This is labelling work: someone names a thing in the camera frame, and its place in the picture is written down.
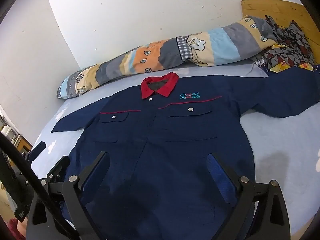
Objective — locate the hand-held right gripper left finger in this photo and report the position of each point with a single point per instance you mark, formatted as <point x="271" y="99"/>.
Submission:
<point x="96" y="172"/>

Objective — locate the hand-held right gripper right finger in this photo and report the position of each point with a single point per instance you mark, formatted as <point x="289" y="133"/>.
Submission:
<point x="221" y="177"/>

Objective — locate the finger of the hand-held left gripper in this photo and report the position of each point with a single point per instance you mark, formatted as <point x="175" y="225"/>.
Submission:
<point x="37" y="150"/>
<point x="59" y="166"/>

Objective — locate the navy blue shorts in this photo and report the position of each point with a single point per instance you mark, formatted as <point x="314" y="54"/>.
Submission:
<point x="162" y="142"/>

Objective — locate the wooden cabinet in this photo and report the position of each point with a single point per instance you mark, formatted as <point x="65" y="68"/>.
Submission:
<point x="21" y="142"/>

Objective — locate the light blue cloud-print bedsheet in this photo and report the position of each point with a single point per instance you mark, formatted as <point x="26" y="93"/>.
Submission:
<point x="275" y="142"/>

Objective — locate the rolled striped patchwork quilt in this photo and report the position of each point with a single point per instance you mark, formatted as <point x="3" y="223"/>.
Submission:
<point x="150" y="57"/>

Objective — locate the blue yellow starry cloth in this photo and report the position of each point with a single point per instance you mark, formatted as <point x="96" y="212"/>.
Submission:
<point x="306" y="67"/>

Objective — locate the wooden headboard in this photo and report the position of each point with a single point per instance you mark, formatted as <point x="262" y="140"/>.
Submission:
<point x="260" y="10"/>

